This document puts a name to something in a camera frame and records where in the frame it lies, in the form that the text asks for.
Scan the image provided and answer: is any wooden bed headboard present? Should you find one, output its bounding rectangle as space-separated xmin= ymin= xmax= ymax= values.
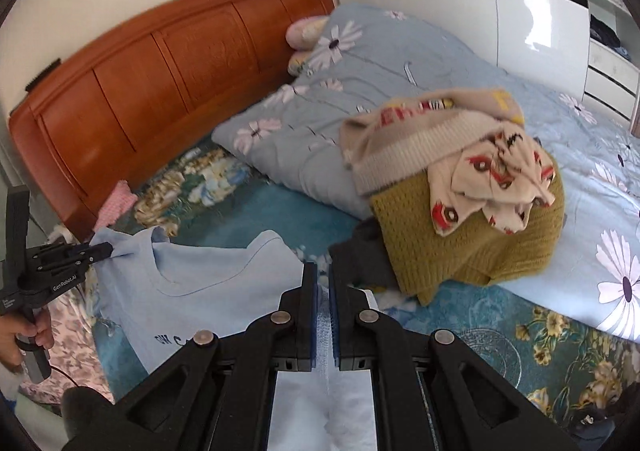
xmin=7 ymin=0 xmax=337 ymax=242

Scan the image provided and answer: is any dark cloth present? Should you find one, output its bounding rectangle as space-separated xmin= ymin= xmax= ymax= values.
xmin=562 ymin=378 xmax=640 ymax=451

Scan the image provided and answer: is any dark grey garment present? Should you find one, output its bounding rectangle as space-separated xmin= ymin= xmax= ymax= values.
xmin=327 ymin=218 xmax=401 ymax=293

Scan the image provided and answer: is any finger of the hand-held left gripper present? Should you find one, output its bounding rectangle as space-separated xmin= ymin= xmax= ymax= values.
xmin=75 ymin=242 xmax=114 ymax=263

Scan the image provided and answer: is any person's left hand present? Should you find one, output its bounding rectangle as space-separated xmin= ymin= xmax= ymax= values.
xmin=0 ymin=310 xmax=54 ymax=373

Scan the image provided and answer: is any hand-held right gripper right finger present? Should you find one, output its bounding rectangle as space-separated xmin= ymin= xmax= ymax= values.
xmin=329 ymin=262 xmax=582 ymax=451

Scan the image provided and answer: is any purple floral cloth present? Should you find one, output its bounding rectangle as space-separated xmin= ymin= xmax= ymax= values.
xmin=17 ymin=276 xmax=117 ymax=407

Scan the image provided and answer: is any white open shelf unit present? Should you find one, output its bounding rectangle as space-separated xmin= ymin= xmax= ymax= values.
xmin=582 ymin=0 xmax=640 ymax=134

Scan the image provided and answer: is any cream car print garment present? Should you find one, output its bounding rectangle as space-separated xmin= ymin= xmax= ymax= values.
xmin=427 ymin=123 xmax=558 ymax=237

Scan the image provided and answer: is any olive knit sweater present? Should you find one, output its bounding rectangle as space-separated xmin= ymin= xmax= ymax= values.
xmin=370 ymin=151 xmax=566 ymax=307

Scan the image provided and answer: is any dark clothes pile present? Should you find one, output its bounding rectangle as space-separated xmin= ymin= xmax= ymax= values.
xmin=590 ymin=13 xmax=625 ymax=52

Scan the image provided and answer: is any light blue t-shirt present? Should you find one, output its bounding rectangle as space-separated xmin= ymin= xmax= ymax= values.
xmin=90 ymin=226 xmax=378 ymax=451

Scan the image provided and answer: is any pink checked cloth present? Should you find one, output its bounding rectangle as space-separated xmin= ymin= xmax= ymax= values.
xmin=92 ymin=181 xmax=139 ymax=232

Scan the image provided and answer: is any teal floral bedsheet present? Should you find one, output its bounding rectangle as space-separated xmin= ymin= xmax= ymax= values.
xmin=95 ymin=141 xmax=640 ymax=432

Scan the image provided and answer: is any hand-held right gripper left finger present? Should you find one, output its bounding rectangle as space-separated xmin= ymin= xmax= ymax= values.
xmin=112 ymin=262 xmax=318 ymax=451

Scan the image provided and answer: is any blue floral quilt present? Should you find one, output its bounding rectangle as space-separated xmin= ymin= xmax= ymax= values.
xmin=212 ymin=3 xmax=640 ymax=344

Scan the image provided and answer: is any beige knit sweater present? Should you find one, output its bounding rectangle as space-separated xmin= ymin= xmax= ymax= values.
xmin=340 ymin=87 xmax=526 ymax=196

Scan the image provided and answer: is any pink floral pillow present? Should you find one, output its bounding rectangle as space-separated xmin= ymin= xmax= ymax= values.
xmin=285 ymin=15 xmax=332 ymax=78

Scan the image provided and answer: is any black cable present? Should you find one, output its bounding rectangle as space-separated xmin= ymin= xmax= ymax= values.
xmin=49 ymin=365 xmax=83 ymax=388

